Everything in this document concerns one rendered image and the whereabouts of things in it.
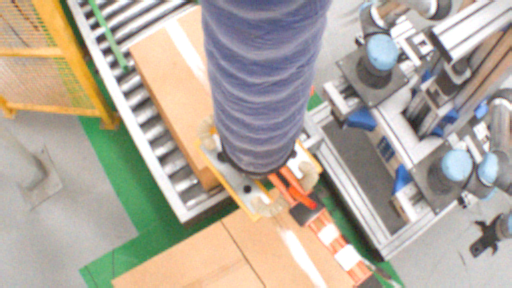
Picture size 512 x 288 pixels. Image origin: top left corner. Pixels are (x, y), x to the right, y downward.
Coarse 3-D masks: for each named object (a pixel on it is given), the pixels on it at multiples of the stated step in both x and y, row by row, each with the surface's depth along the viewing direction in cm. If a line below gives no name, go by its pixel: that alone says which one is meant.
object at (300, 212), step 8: (312, 192) 205; (296, 200) 204; (312, 200) 205; (320, 200) 204; (288, 208) 207; (296, 208) 204; (304, 208) 204; (320, 208) 204; (296, 216) 203; (304, 216) 203; (312, 216) 203; (304, 224) 202
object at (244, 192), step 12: (216, 132) 223; (192, 144) 222; (204, 156) 221; (216, 156) 221; (216, 168) 220; (252, 180) 219; (240, 192) 218; (252, 192) 218; (264, 192) 218; (240, 204) 217; (252, 216) 216
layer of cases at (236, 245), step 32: (224, 224) 274; (256, 224) 274; (288, 224) 275; (320, 224) 275; (160, 256) 270; (192, 256) 270; (224, 256) 271; (256, 256) 271; (288, 256) 271; (320, 256) 271
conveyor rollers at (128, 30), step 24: (96, 0) 302; (120, 0) 302; (144, 0) 302; (144, 24) 299; (120, 48) 295; (120, 72) 291; (144, 96) 288; (144, 120) 286; (168, 144) 282; (168, 168) 280; (216, 192) 277
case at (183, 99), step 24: (168, 24) 254; (192, 24) 254; (144, 48) 251; (168, 48) 251; (192, 48) 251; (144, 72) 248; (168, 72) 248; (192, 72) 248; (168, 96) 246; (192, 96) 246; (168, 120) 251; (192, 120) 243; (192, 168) 278
